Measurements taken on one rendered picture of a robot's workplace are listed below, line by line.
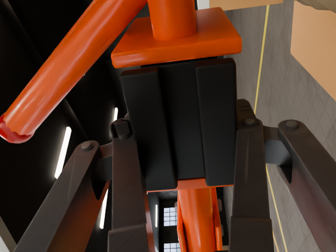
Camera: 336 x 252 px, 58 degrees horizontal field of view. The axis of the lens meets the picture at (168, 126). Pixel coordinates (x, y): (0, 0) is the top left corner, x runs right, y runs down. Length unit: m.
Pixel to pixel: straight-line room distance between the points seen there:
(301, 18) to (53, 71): 0.27
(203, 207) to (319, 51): 0.19
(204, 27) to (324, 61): 0.17
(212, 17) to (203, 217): 0.12
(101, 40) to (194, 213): 0.12
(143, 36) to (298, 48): 0.25
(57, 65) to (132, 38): 0.05
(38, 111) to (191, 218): 0.12
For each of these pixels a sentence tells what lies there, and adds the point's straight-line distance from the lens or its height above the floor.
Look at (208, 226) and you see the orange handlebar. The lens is 0.22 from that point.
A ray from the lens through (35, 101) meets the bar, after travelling 0.20.
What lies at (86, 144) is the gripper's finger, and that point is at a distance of 0.16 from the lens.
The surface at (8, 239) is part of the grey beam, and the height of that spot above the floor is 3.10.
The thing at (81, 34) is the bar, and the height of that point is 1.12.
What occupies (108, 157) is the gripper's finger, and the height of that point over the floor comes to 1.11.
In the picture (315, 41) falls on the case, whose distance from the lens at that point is 0.33.
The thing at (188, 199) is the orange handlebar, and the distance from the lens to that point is 0.20.
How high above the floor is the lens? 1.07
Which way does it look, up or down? 6 degrees up
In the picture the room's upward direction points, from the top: 95 degrees counter-clockwise
